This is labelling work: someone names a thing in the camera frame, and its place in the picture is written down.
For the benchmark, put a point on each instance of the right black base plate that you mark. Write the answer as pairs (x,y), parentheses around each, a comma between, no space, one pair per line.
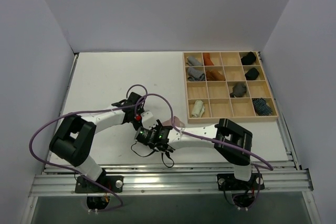
(227,182)

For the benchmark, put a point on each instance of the orange rolled cloth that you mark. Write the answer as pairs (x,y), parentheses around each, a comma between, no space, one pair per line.
(207,59)
(214,75)

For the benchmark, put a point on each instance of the black rolled cloth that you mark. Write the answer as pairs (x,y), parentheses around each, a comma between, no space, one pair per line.
(252,74)
(248,59)

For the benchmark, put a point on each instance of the orange rolled cloth lower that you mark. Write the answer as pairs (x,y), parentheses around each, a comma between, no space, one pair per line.
(214,75)

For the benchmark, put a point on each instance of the aluminium frame rail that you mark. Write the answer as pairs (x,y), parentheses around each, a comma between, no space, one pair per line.
(182,179)

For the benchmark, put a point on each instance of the grey striped rolled cloth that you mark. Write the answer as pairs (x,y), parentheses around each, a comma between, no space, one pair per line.
(195,75)

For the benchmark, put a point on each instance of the orange rolled cloth upper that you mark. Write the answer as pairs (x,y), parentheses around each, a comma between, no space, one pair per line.
(207,59)

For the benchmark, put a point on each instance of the black rolled cloth lower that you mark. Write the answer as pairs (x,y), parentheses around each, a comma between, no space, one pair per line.
(252,74)

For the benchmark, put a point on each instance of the pink underwear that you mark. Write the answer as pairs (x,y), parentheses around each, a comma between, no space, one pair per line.
(176,121)

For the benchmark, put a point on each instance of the black rolled cloth upper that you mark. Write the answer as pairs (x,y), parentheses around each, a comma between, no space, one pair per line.
(248,59)

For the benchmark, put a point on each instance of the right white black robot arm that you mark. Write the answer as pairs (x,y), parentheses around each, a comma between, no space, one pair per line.
(228,138)

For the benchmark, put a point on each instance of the blue striped rolled cloth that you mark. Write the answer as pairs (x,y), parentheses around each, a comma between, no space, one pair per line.
(261,107)

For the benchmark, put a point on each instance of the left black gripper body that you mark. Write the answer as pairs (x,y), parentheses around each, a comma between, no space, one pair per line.
(139,123)

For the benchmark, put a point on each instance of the dark grey rolled cloth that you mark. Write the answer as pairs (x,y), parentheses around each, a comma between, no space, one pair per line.
(238,91)

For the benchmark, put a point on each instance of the wooden compartment tray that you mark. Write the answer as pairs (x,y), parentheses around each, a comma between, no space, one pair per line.
(215,94)

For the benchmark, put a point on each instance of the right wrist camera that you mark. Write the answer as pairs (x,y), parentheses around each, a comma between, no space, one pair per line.
(145,127)

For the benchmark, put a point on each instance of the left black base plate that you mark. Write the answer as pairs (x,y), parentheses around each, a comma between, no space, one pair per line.
(113,183)

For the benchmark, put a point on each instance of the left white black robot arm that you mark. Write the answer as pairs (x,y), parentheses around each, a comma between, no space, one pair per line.
(73,139)

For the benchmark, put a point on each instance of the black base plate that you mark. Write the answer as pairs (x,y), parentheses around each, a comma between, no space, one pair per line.
(113,183)
(227,182)

